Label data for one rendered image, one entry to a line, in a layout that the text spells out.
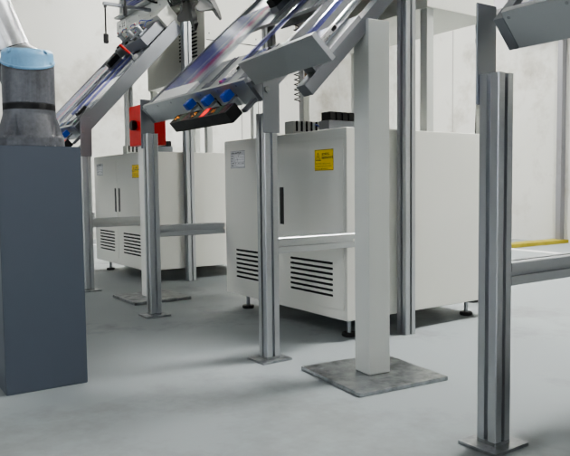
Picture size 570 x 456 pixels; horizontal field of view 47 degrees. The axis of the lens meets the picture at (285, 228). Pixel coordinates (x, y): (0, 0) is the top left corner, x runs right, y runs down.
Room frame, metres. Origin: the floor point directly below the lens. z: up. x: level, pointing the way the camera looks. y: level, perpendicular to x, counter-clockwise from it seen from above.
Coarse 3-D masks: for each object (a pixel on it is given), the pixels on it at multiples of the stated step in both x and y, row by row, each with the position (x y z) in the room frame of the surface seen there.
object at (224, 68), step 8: (240, 56) 2.05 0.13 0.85; (224, 64) 2.09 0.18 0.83; (232, 64) 2.03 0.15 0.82; (216, 72) 2.07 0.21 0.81; (224, 72) 2.01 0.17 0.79; (240, 72) 1.89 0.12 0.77; (208, 80) 2.07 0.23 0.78; (216, 80) 2.00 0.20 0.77; (232, 80) 1.89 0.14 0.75; (248, 80) 1.78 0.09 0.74; (200, 88) 2.05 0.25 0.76
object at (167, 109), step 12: (228, 84) 1.79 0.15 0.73; (240, 84) 1.75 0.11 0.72; (180, 96) 2.03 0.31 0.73; (192, 96) 1.97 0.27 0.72; (216, 96) 1.88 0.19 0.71; (240, 96) 1.80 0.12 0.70; (252, 96) 1.75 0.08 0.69; (144, 108) 2.27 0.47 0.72; (156, 108) 2.20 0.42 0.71; (168, 108) 2.14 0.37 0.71; (180, 108) 2.09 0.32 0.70; (204, 108) 1.98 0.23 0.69; (156, 120) 2.28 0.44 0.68
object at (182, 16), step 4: (188, 0) 1.89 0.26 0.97; (192, 0) 1.89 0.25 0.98; (184, 4) 1.88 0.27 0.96; (188, 4) 1.89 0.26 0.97; (192, 4) 1.89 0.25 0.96; (184, 8) 1.89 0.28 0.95; (188, 8) 1.91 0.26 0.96; (192, 8) 1.89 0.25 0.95; (184, 12) 1.90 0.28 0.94; (188, 12) 1.91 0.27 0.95; (192, 12) 1.91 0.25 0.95; (180, 16) 1.90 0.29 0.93; (184, 16) 1.90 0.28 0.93; (188, 16) 1.91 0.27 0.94; (192, 16) 1.91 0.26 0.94; (196, 16) 1.92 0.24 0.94; (180, 20) 1.90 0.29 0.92; (184, 20) 1.91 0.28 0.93; (188, 20) 1.92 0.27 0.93; (192, 20) 1.92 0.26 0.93; (196, 20) 1.93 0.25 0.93; (192, 24) 1.94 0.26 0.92; (196, 24) 1.93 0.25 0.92; (196, 28) 1.94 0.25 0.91
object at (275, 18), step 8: (264, 0) 2.50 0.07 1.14; (296, 0) 2.17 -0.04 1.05; (312, 0) 2.03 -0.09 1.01; (320, 0) 1.96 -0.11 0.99; (256, 8) 2.47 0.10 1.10; (288, 8) 2.15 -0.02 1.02; (304, 8) 2.01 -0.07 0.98; (312, 8) 1.97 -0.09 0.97; (272, 16) 2.20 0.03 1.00; (280, 16) 2.12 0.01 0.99; (296, 16) 2.19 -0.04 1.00; (304, 16) 2.12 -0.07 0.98; (264, 24) 2.18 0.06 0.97; (272, 24) 2.15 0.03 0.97; (288, 24) 2.17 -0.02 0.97
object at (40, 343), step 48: (0, 192) 1.43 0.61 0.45; (48, 192) 1.49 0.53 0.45; (0, 240) 1.43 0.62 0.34; (48, 240) 1.49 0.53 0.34; (0, 288) 1.45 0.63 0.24; (48, 288) 1.48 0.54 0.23; (0, 336) 1.47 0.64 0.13; (48, 336) 1.48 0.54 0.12; (0, 384) 1.49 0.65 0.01; (48, 384) 1.48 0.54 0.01
